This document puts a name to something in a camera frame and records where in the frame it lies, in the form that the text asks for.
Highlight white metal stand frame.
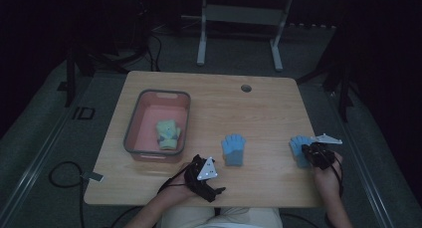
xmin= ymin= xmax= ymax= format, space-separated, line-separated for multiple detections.
xmin=180 ymin=0 xmax=295 ymax=73

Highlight right hand-held gripper cable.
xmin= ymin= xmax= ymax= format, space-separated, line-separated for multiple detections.
xmin=326 ymin=152 xmax=344 ymax=222

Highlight person's right hand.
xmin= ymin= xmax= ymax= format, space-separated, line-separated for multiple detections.
xmin=313 ymin=151 xmax=343 ymax=196

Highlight black cable under table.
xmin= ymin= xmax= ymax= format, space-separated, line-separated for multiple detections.
xmin=103 ymin=206 xmax=148 ymax=228

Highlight light green knit glove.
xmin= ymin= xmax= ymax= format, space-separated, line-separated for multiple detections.
xmin=155 ymin=118 xmax=183 ymax=151
xmin=156 ymin=120 xmax=183 ymax=151

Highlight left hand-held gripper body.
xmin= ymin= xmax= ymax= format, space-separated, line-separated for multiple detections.
xmin=183 ymin=155 xmax=220 ymax=203

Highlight black background cable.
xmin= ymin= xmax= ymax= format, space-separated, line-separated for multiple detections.
xmin=145 ymin=32 xmax=163 ymax=73

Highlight black metal stand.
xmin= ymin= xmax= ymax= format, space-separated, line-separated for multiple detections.
xmin=297 ymin=22 xmax=355 ymax=122
xmin=58 ymin=0 xmax=150 ymax=108

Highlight black floor cable loop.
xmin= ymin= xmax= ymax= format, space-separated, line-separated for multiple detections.
xmin=49 ymin=161 xmax=85 ymax=228

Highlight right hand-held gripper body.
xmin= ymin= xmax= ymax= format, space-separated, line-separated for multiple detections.
xmin=308 ymin=132 xmax=343 ymax=171

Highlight hand-held gripper cable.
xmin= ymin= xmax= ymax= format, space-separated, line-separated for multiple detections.
xmin=326 ymin=152 xmax=344 ymax=222
xmin=157 ymin=159 xmax=200 ymax=196

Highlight blue knit glove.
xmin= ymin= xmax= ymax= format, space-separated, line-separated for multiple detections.
xmin=221 ymin=133 xmax=247 ymax=167
xmin=289 ymin=135 xmax=315 ymax=169

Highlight person's left hand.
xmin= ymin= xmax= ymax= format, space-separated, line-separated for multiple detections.
xmin=160 ymin=162 xmax=202 ymax=206

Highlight person's light trousers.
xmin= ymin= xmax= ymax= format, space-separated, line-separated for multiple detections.
xmin=160 ymin=206 xmax=285 ymax=228

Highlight metal floor rail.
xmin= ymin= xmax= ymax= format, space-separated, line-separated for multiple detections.
xmin=0 ymin=72 xmax=99 ymax=228
xmin=326 ymin=88 xmax=396 ymax=228

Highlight pink basin with grey rim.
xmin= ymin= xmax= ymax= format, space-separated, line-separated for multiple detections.
xmin=122 ymin=89 xmax=192 ymax=164

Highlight left hand-held gripper cable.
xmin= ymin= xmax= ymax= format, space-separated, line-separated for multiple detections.
xmin=157 ymin=159 xmax=200 ymax=196

